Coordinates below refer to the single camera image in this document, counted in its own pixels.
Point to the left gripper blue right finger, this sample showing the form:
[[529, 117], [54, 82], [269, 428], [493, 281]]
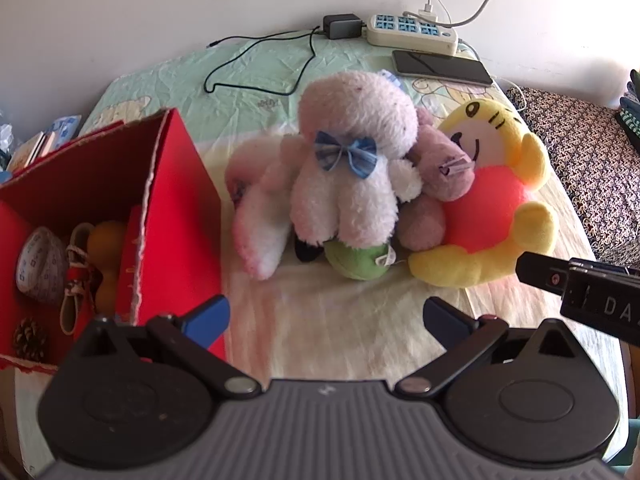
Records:
[[466, 341]]

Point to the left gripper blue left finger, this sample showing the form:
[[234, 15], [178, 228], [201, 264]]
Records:
[[187, 339]]

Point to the yellow tiger plush toy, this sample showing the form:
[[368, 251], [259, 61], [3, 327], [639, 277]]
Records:
[[490, 226]]

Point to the green avocado plush toy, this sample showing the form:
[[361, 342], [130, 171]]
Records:
[[366, 264]]

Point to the mauve teddy bear plush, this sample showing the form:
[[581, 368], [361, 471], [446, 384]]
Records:
[[447, 173]]

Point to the white pink bunny plush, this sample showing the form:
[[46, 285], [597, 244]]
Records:
[[259, 178]]

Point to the pink bunny plush blue bow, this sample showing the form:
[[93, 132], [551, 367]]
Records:
[[358, 128]]

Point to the small red shoe ornament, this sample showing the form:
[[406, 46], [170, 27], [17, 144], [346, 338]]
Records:
[[77, 306]]

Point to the orange dumbbell toy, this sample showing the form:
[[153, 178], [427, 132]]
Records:
[[105, 245]]

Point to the dark patterned blanket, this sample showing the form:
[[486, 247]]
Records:
[[596, 164]]

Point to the brown pine cone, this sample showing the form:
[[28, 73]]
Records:
[[30, 341]]

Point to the patterned ceramic cup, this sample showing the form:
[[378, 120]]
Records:
[[41, 267]]

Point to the red cardboard box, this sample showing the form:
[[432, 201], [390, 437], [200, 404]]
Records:
[[149, 176]]

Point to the folded green dark clothes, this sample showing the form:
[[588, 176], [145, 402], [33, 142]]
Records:
[[628, 116]]

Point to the stack of books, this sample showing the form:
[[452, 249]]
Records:
[[39, 145]]

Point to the black smartphone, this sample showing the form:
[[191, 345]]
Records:
[[436, 66]]

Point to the white blue power strip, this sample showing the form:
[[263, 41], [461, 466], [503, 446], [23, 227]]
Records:
[[408, 33]]

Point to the white usb charger plug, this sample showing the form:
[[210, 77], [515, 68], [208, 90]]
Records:
[[436, 10]]

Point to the black power adapter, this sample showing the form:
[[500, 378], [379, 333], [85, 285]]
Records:
[[342, 26]]

